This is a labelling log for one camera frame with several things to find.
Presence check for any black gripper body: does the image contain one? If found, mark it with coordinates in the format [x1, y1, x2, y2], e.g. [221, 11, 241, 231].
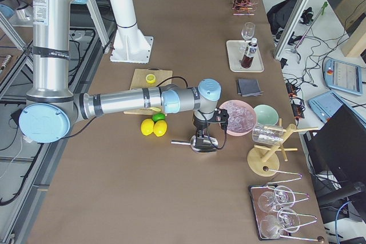
[193, 110, 209, 134]

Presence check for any copper wire bottle basket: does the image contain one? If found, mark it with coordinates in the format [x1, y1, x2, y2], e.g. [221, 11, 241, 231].
[232, 0, 257, 16]

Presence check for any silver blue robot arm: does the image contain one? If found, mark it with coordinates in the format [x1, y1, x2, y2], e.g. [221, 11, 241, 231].
[18, 0, 228, 152]

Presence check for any metal ice scoop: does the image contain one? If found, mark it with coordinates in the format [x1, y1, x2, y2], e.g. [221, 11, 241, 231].
[171, 135, 218, 153]

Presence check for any yellow lemon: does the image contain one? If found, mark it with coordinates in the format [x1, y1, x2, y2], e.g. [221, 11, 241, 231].
[153, 120, 168, 137]
[140, 118, 154, 136]

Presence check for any pink bowl with ice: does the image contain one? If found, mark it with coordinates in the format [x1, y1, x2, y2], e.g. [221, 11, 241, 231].
[220, 99, 257, 137]

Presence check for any green lime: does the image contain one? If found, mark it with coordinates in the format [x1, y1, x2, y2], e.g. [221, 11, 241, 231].
[152, 113, 165, 123]

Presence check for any yellow plastic knife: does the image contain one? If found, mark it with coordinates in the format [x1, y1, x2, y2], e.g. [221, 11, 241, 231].
[149, 107, 161, 113]

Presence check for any dark grey folded cloth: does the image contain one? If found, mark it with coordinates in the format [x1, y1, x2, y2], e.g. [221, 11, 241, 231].
[237, 78, 262, 97]

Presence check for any wooden cutting board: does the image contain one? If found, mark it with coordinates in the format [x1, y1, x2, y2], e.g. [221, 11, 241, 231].
[124, 69, 173, 115]

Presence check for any green bowl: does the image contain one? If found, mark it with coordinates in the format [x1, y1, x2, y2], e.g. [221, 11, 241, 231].
[254, 105, 279, 125]

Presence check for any clear textured glass cup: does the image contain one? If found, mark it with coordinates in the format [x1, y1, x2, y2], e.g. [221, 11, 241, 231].
[252, 123, 285, 145]

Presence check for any half lemon slice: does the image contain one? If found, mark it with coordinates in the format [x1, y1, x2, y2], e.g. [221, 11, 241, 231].
[145, 74, 156, 84]

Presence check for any wooden glass tree stand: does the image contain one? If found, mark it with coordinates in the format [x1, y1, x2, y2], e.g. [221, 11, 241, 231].
[247, 124, 319, 177]

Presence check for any cream serving tray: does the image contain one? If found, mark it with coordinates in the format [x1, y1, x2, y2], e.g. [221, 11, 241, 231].
[225, 39, 265, 73]

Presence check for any upside wine glass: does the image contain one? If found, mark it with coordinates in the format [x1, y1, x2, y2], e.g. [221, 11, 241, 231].
[258, 207, 317, 241]
[258, 185, 309, 213]

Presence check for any clear wine glass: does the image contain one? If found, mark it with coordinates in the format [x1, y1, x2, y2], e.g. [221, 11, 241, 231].
[239, 22, 256, 53]

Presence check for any black tray with glasses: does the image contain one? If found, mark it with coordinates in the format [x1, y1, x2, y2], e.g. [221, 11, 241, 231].
[247, 183, 327, 242]

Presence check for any blue teach pendant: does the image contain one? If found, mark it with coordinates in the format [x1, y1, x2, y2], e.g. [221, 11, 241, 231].
[324, 58, 363, 96]
[308, 91, 349, 123]

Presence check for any black monitor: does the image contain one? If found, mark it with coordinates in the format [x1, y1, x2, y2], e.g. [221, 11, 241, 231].
[306, 105, 365, 184]

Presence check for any white pillar mount base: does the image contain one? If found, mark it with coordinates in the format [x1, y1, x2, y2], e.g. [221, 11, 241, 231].
[110, 0, 153, 64]

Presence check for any aluminium frame post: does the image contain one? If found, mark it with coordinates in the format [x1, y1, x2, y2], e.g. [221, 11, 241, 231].
[273, 0, 309, 61]

